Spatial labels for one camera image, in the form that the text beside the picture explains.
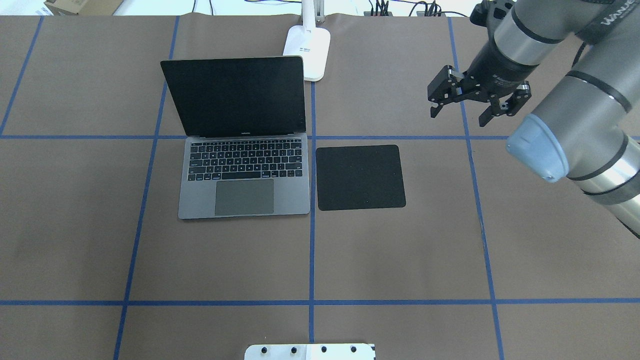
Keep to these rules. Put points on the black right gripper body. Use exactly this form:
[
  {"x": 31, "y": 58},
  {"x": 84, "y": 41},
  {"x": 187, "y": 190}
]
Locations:
[{"x": 492, "y": 71}]

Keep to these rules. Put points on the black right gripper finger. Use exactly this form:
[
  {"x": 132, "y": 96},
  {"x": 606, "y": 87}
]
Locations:
[
  {"x": 486, "y": 116},
  {"x": 435, "y": 109}
]

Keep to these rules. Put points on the black mouse pad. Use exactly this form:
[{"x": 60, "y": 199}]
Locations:
[{"x": 359, "y": 177}]

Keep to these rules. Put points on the grey laptop computer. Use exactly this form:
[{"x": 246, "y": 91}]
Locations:
[{"x": 246, "y": 150}]

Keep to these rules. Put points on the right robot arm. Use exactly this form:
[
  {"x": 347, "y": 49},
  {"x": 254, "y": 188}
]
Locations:
[{"x": 574, "y": 131}]

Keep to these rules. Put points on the white desk lamp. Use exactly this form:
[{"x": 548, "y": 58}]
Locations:
[{"x": 309, "y": 41}]

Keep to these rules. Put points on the cardboard box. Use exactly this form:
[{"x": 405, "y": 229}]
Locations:
[{"x": 83, "y": 7}]

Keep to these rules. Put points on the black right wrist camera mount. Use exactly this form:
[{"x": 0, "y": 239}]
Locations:
[{"x": 489, "y": 13}]

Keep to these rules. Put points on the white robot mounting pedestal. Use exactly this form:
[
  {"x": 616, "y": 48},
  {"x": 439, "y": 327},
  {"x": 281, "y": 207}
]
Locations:
[{"x": 312, "y": 351}]

